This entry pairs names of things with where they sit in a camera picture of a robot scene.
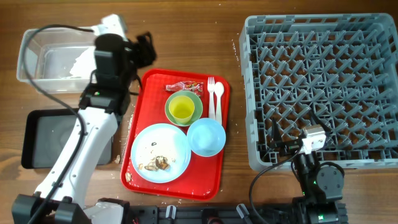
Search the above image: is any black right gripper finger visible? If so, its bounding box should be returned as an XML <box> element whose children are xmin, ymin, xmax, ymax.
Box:
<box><xmin>308</xmin><ymin>110</ymin><xmax>332</xmax><ymax>134</ymax></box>
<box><xmin>272</xmin><ymin>118</ymin><xmax>282</xmax><ymax>143</ymax></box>

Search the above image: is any white napkin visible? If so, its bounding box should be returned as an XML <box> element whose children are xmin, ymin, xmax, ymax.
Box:
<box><xmin>70</xmin><ymin>47</ymin><xmax>96</xmax><ymax>79</ymax></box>

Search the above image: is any light blue bowl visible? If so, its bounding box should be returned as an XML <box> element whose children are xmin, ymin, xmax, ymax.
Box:
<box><xmin>187</xmin><ymin>118</ymin><xmax>226</xmax><ymax>157</ymax></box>

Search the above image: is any yellow cup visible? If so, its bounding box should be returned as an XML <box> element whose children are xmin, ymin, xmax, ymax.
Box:
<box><xmin>169</xmin><ymin>95</ymin><xmax>195</xmax><ymax>124</ymax></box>

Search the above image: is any green bowl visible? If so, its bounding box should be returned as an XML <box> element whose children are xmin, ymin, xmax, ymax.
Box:
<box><xmin>165</xmin><ymin>90</ymin><xmax>203</xmax><ymax>126</ymax></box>

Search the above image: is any red snack wrapper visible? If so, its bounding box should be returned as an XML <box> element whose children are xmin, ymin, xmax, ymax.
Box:
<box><xmin>164</xmin><ymin>81</ymin><xmax>204</xmax><ymax>97</ymax></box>

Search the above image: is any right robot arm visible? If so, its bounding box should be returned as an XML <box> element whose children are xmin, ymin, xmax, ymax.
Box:
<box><xmin>271</xmin><ymin>111</ymin><xmax>348</xmax><ymax>223</ymax></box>

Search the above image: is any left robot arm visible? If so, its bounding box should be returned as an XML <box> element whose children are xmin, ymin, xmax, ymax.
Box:
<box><xmin>12</xmin><ymin>32</ymin><xmax>157</xmax><ymax>223</ymax></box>

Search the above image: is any grey dishwasher rack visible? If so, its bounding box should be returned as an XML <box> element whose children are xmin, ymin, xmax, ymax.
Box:
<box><xmin>239</xmin><ymin>13</ymin><xmax>397</xmax><ymax>171</ymax></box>

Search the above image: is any clear plastic bin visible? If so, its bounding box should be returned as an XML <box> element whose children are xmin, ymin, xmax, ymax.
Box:
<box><xmin>25</xmin><ymin>28</ymin><xmax>98</xmax><ymax>93</ymax></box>

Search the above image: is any white plastic spoon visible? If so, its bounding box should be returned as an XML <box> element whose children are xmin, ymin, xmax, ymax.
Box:
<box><xmin>215</xmin><ymin>82</ymin><xmax>224</xmax><ymax>124</ymax></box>

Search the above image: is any white plastic fork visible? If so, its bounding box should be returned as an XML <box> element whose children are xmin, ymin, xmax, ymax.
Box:
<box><xmin>207</xmin><ymin>77</ymin><xmax>216</xmax><ymax>119</ymax></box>

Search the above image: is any food crumb on table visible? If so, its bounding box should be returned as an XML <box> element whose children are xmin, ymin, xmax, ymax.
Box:
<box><xmin>115</xmin><ymin>155</ymin><xmax>121</xmax><ymax>164</ymax></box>

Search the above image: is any black tray bin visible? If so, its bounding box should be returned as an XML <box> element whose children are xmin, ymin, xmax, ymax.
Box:
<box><xmin>21</xmin><ymin>106</ymin><xmax>114</xmax><ymax>169</ymax></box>

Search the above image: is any red serving tray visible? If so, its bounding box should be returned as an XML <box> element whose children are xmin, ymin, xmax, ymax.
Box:
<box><xmin>121</xmin><ymin>69</ymin><xmax>223</xmax><ymax>200</ymax></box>

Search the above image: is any light blue plate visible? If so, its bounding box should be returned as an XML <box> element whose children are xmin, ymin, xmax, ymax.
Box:
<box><xmin>131</xmin><ymin>123</ymin><xmax>192</xmax><ymax>184</ymax></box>

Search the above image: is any food crumb on tray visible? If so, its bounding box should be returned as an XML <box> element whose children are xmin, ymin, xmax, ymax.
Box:
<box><xmin>125</xmin><ymin>172</ymin><xmax>132</xmax><ymax>182</ymax></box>

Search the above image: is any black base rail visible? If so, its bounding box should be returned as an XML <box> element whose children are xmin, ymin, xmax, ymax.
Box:
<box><xmin>124</xmin><ymin>203</ymin><xmax>348</xmax><ymax>224</ymax></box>

